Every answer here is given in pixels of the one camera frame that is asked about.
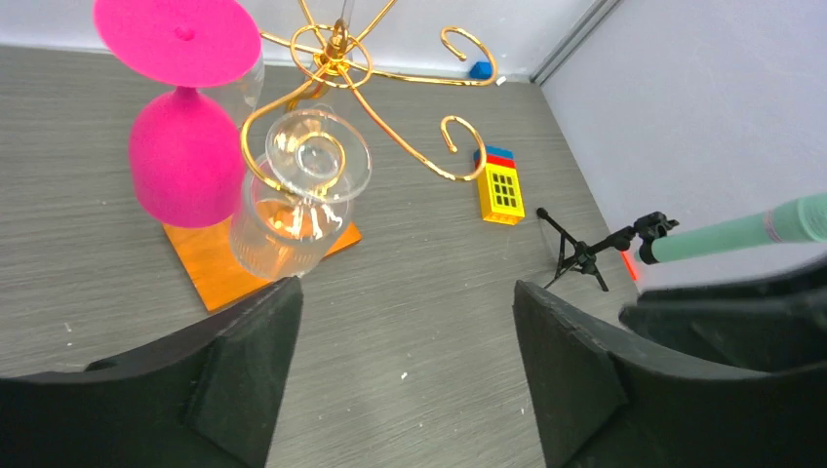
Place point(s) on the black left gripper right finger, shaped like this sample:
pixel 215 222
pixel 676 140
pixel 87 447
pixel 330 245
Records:
pixel 605 397

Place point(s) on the blue small block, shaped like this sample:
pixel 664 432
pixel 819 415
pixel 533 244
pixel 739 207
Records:
pixel 481 71

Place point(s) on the orange wooden rack base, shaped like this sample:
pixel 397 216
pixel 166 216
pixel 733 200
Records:
pixel 207 257

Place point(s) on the clear back left glass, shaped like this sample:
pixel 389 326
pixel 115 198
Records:
pixel 240 98

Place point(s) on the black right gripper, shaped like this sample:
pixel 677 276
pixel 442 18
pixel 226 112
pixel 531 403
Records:
pixel 771 324

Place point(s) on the black mini tripod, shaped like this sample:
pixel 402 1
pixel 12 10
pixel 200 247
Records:
pixel 578 256

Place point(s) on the pink plastic wine glass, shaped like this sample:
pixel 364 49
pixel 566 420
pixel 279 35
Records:
pixel 184 149

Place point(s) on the mint green microphone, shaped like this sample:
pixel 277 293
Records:
pixel 795 222

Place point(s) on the clear ribbed wine glass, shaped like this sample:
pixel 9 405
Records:
pixel 302 199

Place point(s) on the yellow toy brick building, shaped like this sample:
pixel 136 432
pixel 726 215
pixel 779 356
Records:
pixel 499 188

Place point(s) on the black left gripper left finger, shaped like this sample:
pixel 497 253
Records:
pixel 208 395

